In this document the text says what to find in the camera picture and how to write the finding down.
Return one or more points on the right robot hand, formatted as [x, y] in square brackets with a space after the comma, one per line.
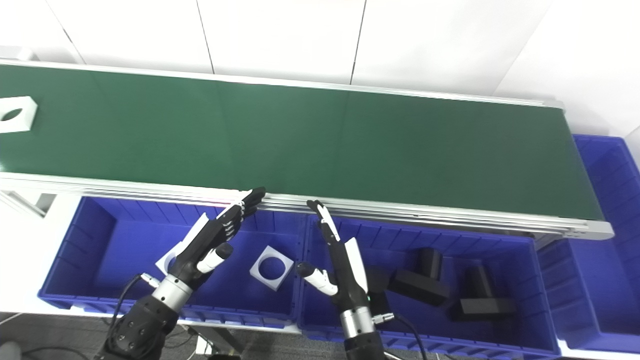
[345, 270]

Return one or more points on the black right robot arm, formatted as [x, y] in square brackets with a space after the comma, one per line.
[365, 350]

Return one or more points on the blue bin with white parts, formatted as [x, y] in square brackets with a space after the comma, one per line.
[125, 240]

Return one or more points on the black block part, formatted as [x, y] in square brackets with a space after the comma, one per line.
[417, 287]
[381, 285]
[482, 305]

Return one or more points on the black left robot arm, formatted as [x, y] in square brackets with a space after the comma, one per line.
[140, 325]

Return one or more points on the aluminium conveyor leg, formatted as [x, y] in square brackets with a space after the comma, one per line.
[20, 205]

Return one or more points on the white square part with hole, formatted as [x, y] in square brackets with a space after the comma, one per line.
[27, 107]
[274, 284]

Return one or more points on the empty blue bin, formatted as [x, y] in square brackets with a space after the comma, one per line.
[600, 200]

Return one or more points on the green conveyor belt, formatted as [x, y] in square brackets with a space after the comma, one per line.
[300, 140]

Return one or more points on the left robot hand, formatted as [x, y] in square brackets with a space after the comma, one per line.
[200, 245]

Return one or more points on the blue bin with black parts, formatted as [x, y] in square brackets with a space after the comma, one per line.
[500, 260]

